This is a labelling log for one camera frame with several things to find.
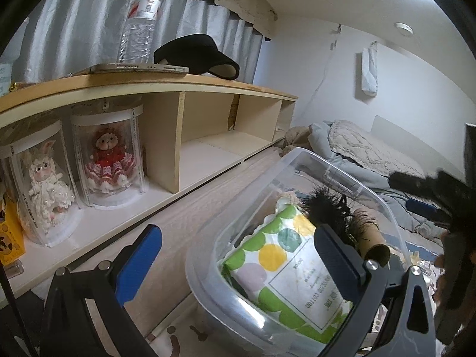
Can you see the left beige pillow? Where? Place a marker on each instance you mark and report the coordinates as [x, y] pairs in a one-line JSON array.
[[349, 140]]

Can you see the black feather bundle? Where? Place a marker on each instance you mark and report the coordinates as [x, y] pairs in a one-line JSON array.
[[323, 207]]

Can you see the round ceiling light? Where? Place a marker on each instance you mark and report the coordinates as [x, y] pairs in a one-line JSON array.
[[404, 29]]

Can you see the yellow cartoon box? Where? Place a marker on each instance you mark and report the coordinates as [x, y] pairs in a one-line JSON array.
[[11, 233]]

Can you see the white dress doll case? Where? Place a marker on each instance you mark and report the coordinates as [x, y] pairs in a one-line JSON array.
[[38, 177]]

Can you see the green dotted tissue pack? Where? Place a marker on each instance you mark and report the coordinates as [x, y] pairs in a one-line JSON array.
[[278, 269]]

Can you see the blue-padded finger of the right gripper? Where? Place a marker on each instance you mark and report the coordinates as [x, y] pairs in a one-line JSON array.
[[427, 211], [414, 185]]

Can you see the clear water bottle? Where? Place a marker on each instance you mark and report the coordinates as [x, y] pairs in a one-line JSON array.
[[137, 37]]

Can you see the red dress doll case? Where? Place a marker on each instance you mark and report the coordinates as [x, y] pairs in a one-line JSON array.
[[107, 149]]

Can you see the clear plastic storage bin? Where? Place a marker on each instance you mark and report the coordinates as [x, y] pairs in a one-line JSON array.
[[297, 173]]

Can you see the white headboard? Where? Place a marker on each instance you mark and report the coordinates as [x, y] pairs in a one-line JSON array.
[[428, 158]]

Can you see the white wall pouch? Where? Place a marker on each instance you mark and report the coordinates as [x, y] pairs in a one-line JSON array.
[[369, 70]]

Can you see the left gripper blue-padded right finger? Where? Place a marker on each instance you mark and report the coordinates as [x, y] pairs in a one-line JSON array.
[[408, 328]]

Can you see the tablet on shelf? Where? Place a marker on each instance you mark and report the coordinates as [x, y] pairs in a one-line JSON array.
[[130, 68]]

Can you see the person's right hand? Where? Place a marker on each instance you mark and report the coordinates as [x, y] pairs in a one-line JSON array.
[[441, 281]]

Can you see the cardboard tube with yarn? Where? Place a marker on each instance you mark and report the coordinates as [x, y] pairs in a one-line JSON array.
[[370, 243]]

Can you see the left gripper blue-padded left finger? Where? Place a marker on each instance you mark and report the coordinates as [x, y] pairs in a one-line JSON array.
[[68, 328]]

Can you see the wooden bedside shelf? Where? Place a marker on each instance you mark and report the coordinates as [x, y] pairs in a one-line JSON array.
[[193, 128]]

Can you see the black visor cap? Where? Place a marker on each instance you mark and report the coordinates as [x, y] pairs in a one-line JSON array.
[[200, 54]]

